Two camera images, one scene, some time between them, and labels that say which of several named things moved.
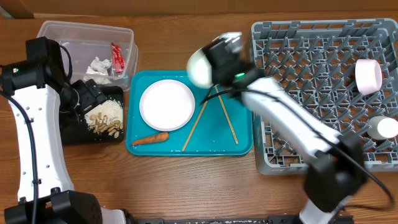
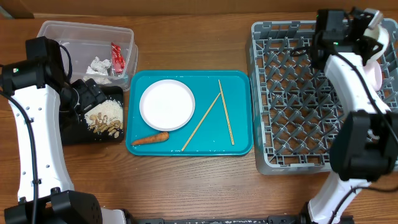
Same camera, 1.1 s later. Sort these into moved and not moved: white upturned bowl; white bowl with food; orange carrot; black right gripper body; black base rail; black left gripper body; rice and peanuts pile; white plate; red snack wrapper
Moved: black right gripper body; white bowl with food
Not moved: red snack wrapper; black left gripper body; orange carrot; rice and peanuts pile; white upturned bowl; black base rail; white plate
